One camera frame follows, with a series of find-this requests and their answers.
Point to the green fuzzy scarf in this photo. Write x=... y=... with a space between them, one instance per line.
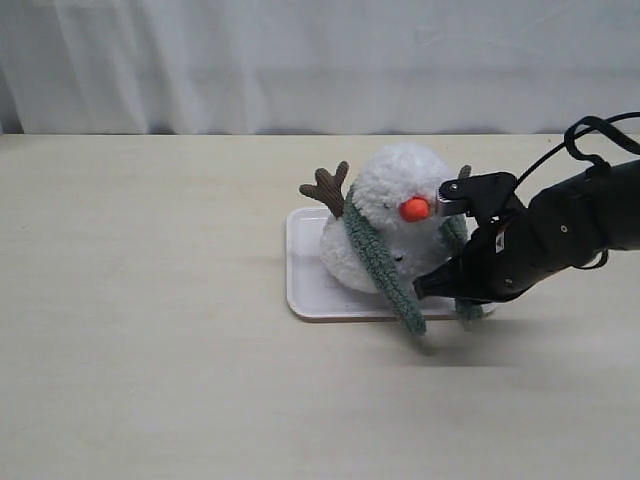
x=380 y=265

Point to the white plush snowman toy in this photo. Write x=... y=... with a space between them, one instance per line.
x=394 y=193

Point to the white backdrop curtain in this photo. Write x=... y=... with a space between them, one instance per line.
x=314 y=67

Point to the white plastic tray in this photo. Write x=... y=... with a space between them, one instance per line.
x=315 y=294

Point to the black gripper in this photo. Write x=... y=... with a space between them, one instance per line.
x=502 y=260

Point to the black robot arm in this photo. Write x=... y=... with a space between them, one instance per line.
x=572 y=224

